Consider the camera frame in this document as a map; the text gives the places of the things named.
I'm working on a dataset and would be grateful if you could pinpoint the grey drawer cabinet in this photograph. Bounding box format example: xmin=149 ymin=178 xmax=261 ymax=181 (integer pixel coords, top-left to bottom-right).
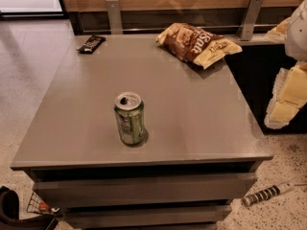
xmin=12 ymin=34 xmax=272 ymax=230

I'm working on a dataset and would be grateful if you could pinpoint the white power strip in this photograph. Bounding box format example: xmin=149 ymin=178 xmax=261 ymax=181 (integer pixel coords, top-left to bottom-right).
xmin=242 ymin=182 xmax=295 ymax=207

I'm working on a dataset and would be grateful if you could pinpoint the brown yellow chip bag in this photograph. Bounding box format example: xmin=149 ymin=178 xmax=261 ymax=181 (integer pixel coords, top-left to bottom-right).
xmin=156 ymin=23 xmax=242 ymax=69

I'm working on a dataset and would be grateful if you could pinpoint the black rxbar chocolate bar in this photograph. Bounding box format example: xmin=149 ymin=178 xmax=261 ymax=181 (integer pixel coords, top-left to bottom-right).
xmin=77 ymin=35 xmax=106 ymax=54

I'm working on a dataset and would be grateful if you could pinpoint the left metal bracket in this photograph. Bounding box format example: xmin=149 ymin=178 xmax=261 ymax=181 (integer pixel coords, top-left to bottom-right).
xmin=106 ymin=0 xmax=123 ymax=35

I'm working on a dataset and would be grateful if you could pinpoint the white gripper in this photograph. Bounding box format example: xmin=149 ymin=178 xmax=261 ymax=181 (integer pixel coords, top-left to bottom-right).
xmin=264 ymin=0 xmax=307 ymax=129

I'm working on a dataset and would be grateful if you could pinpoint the wire basket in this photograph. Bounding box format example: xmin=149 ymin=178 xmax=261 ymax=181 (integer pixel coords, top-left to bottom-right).
xmin=26 ymin=192 xmax=60 ymax=215

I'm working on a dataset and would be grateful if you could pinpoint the right metal bracket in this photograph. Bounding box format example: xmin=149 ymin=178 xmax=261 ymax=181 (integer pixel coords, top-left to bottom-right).
xmin=237 ymin=0 xmax=264 ymax=41

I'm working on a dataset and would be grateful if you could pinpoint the metal bracket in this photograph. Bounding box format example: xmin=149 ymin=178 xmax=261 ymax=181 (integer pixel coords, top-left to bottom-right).
xmin=106 ymin=0 xmax=123 ymax=35
xmin=237 ymin=0 xmax=264 ymax=41

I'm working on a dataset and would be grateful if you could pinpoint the upper grey drawer front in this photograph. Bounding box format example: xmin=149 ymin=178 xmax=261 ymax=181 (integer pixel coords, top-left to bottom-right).
xmin=34 ymin=172 xmax=256 ymax=208

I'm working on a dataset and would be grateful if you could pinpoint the green soda can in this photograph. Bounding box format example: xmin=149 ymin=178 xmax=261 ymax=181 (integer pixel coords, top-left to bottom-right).
xmin=114 ymin=92 xmax=145 ymax=146

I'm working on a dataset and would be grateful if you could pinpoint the lower grey drawer front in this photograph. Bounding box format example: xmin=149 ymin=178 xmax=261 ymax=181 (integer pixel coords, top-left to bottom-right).
xmin=64 ymin=205 xmax=231 ymax=229

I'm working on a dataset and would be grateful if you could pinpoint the grey drawer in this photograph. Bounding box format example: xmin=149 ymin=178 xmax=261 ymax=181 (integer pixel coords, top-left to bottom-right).
xmin=64 ymin=205 xmax=231 ymax=229
xmin=34 ymin=172 xmax=256 ymax=208

